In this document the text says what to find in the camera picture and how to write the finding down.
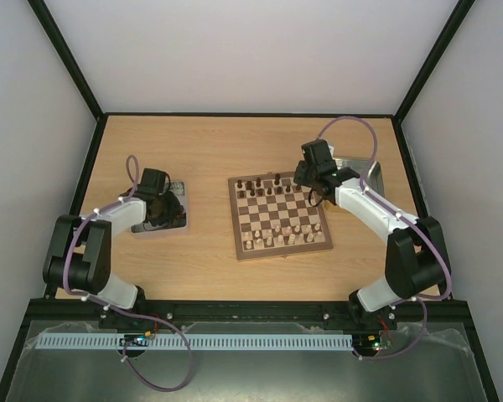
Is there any black frame base rail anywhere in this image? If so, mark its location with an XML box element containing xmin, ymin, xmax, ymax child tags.
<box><xmin>29</xmin><ymin>296</ymin><xmax>470</xmax><ymax>332</ymax></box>

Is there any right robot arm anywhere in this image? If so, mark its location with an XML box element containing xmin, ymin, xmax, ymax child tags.
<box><xmin>294</xmin><ymin>140</ymin><xmax>452</xmax><ymax>328</ymax></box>

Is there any wooden chess board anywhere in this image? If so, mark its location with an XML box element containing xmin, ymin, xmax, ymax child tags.
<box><xmin>228</xmin><ymin>172</ymin><xmax>333</xmax><ymax>261</ymax></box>

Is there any purple cable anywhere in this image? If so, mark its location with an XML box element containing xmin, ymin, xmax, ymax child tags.
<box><xmin>316</xmin><ymin>116</ymin><xmax>454</xmax><ymax>361</ymax></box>
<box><xmin>62</xmin><ymin>155</ymin><xmax>194</xmax><ymax>393</ymax></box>

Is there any right metal tin tray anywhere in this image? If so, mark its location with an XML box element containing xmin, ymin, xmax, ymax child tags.
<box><xmin>324</xmin><ymin>157</ymin><xmax>385</xmax><ymax>209</ymax></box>

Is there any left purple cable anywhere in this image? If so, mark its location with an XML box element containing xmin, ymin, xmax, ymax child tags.
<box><xmin>62</xmin><ymin>155</ymin><xmax>194</xmax><ymax>393</ymax></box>

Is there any metal tin tray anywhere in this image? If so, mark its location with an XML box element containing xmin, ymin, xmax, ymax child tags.
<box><xmin>324</xmin><ymin>157</ymin><xmax>385</xmax><ymax>209</ymax></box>
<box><xmin>130</xmin><ymin>181</ymin><xmax>190</xmax><ymax>239</ymax></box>

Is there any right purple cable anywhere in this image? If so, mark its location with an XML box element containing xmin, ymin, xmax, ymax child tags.
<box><xmin>316</xmin><ymin>116</ymin><xmax>454</xmax><ymax>361</ymax></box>

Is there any light blue cable duct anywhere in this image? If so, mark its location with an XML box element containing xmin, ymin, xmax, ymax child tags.
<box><xmin>34</xmin><ymin>332</ymin><xmax>353</xmax><ymax>351</ymax></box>

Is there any left metal tin tray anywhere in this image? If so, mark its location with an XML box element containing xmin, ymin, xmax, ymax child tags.
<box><xmin>130</xmin><ymin>181</ymin><xmax>190</xmax><ymax>239</ymax></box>

